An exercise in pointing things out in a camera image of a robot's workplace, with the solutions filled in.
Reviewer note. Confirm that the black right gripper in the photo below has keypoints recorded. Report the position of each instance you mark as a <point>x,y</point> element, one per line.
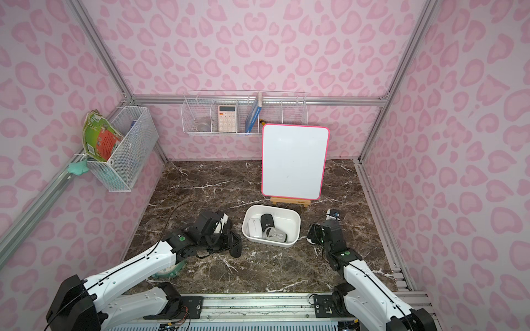
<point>317,234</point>

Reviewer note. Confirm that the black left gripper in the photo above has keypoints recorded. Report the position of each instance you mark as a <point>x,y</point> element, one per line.
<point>229,238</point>

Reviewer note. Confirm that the white computer mouse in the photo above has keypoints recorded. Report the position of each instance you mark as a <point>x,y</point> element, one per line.
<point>255,228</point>

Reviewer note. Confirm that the grey white mouse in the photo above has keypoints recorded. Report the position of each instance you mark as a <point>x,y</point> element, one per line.
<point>273,234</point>

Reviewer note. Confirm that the white storage box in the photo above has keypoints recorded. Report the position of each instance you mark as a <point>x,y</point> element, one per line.
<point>285,220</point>

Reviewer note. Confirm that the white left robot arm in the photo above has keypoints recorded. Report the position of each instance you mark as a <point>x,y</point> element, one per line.
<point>101,301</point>

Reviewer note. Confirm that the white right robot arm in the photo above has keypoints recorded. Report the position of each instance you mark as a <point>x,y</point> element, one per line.
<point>362,295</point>

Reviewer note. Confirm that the wooden easel stand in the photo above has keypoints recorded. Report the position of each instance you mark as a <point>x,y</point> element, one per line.
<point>281,200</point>

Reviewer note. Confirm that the green alarm clock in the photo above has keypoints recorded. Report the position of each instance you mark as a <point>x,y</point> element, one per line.
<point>170,272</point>

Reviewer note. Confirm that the pink framed whiteboard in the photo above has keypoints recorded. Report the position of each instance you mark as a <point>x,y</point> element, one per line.
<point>293,161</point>

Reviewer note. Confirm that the clear glass cup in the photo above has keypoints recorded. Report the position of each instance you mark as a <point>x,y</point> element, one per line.
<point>203,125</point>

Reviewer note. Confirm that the white pink calculator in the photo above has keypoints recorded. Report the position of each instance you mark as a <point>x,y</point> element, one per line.
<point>227,119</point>

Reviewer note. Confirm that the blue book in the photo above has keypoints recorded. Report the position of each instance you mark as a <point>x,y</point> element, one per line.
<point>253,115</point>

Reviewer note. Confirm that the white mesh side basket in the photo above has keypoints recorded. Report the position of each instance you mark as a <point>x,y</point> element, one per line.
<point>120,173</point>

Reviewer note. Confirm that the green red snack bag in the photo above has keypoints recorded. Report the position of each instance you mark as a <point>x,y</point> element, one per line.
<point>100,139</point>

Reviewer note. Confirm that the white wire wall shelf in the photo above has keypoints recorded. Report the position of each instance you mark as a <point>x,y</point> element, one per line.
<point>277,108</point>

